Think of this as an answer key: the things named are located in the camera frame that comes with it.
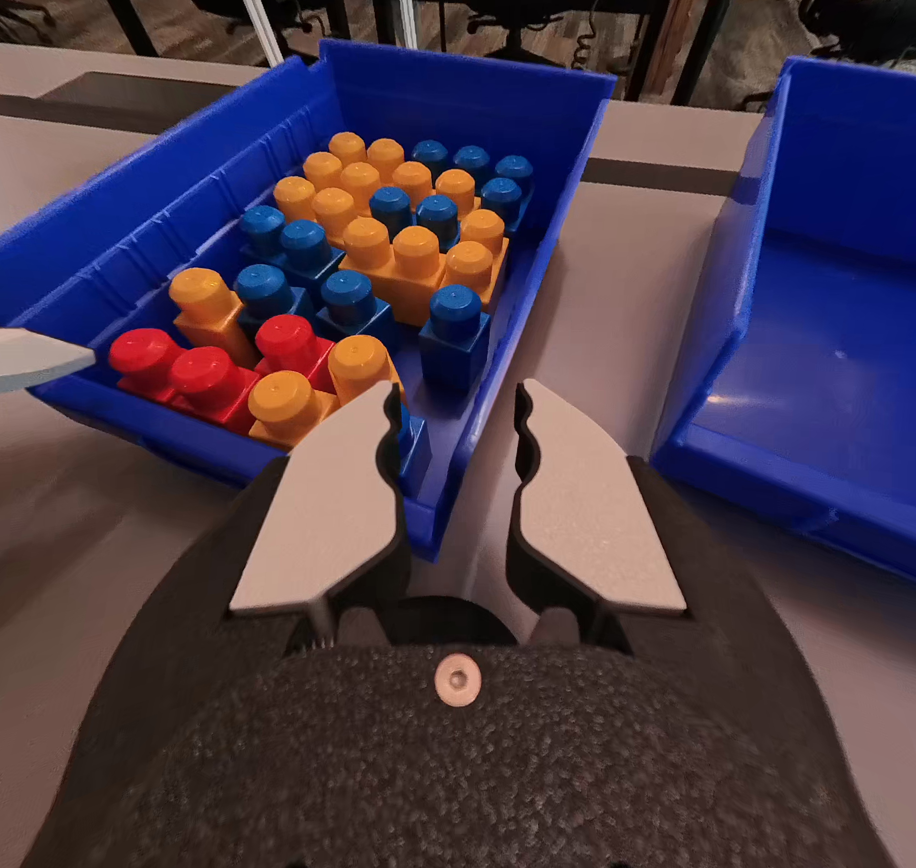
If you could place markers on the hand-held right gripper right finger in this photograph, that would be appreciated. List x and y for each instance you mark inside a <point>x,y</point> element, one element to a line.
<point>594,524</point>

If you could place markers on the white display stand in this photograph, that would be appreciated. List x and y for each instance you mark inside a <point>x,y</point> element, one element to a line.
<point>254,2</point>

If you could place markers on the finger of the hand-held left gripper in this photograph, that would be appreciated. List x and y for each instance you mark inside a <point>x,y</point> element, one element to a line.
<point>36,360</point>

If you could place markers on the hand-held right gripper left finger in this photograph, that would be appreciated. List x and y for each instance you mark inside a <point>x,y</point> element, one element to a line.
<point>329,524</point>

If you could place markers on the blue plastic bin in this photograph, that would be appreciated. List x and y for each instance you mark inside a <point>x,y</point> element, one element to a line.
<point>801,381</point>
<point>143,238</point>

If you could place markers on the cluster of mega blocks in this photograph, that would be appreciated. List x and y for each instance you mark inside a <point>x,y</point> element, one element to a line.
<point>386,267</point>

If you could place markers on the black metal post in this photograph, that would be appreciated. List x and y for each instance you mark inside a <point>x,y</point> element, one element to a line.
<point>712,24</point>

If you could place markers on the wooden column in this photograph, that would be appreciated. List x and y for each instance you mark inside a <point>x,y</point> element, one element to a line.
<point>665,31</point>

